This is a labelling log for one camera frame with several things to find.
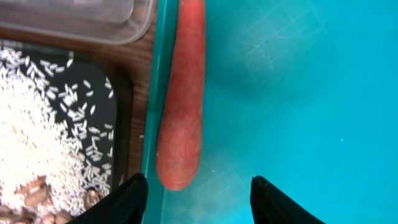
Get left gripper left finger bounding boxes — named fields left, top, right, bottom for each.
left=68, top=173, right=149, bottom=224

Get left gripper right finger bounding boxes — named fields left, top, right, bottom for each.
left=250, top=175, right=324, bottom=224

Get orange carrot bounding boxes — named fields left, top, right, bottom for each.
left=155, top=0, right=206, bottom=190

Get spilled rice and peanuts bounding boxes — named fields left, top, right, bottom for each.
left=0, top=46, right=116, bottom=224

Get black plastic tray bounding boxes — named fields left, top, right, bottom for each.
left=0, top=39, right=134, bottom=224

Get teal plastic tray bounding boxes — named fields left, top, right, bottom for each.
left=142, top=0, right=397, bottom=223

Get clear plastic bin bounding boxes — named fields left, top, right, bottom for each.
left=1, top=0, right=156, bottom=45

